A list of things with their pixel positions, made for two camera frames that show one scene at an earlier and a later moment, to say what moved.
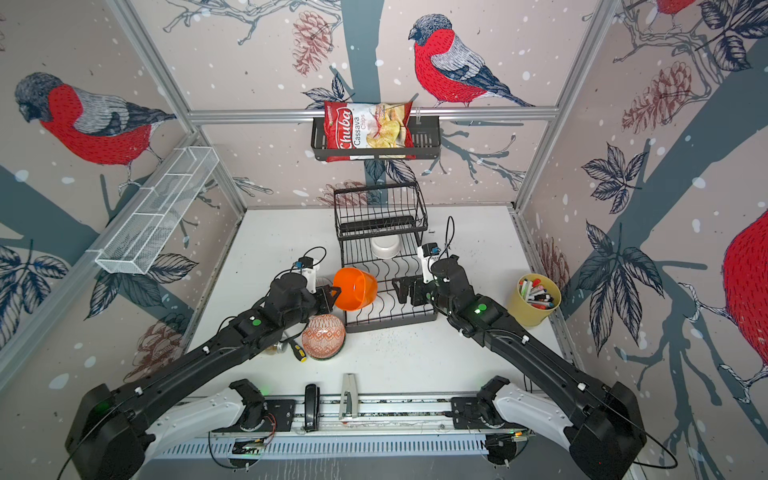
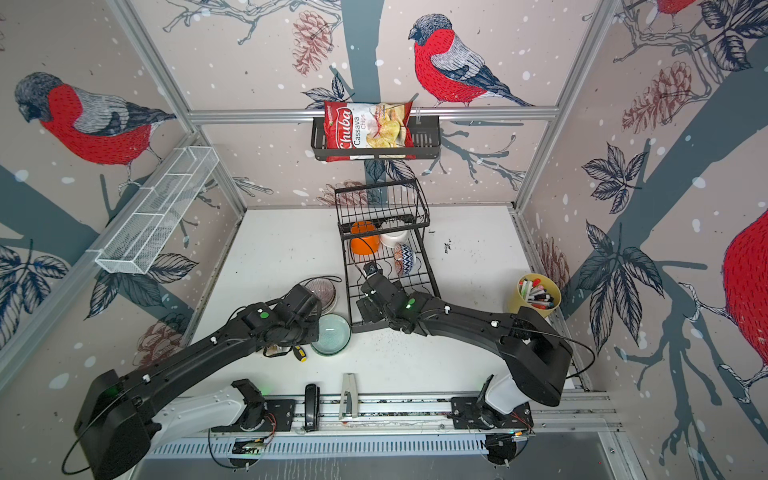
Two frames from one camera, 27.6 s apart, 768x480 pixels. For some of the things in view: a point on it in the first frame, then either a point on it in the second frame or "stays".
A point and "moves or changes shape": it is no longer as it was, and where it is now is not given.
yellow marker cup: [534, 299] stays
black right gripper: [416, 285] to [367, 312]
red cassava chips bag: [367, 125] stays
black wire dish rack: [379, 229] stays
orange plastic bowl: [358, 289] to [364, 245]
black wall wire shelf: [426, 132] stays
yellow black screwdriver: [298, 351] stays
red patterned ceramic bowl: [324, 336] to [403, 259]
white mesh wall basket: [158, 209] stays
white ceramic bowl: [386, 247] moves or changes shape
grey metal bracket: [349, 384] stays
